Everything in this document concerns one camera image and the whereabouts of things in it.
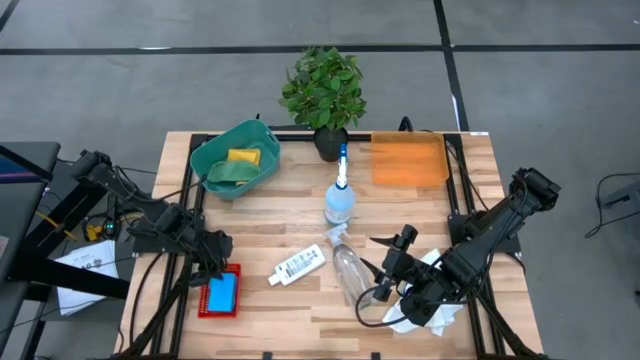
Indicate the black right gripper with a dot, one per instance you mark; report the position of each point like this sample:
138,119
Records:
400,267

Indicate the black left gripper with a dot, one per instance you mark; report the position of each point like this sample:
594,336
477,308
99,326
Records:
215,250

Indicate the clear plastic spray bottle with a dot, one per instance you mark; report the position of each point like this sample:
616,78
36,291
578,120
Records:
352,275

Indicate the wavy light blue sponge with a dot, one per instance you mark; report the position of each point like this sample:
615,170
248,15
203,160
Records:
222,295

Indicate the white spray bottle blue nozzle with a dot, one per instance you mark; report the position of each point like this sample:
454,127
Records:
340,202

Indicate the green cloth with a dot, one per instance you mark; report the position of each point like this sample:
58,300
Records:
232,172

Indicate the white squeeze tube bottle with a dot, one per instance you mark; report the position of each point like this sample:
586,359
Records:
297,264

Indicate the white cloth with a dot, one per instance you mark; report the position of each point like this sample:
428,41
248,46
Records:
447,316

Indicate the yellow cloth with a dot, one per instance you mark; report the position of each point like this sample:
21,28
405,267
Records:
245,155

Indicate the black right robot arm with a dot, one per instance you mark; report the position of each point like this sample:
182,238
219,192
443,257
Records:
480,240

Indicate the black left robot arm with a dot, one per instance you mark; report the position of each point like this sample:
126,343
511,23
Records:
125,187

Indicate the red plastic basket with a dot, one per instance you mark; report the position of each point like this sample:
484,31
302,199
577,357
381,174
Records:
202,300

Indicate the orange translucent tray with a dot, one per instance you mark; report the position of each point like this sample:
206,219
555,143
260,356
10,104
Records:
410,160

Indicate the teal plastic bin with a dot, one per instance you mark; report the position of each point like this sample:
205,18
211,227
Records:
220,145

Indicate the white paper sheet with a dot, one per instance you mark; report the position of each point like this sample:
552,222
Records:
87,260

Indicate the potted green plant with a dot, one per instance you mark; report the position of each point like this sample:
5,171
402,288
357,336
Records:
325,90

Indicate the black desk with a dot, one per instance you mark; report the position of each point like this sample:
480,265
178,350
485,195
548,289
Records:
20,210

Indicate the black aluminium rig frame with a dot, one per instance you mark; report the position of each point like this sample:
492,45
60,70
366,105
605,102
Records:
295,136

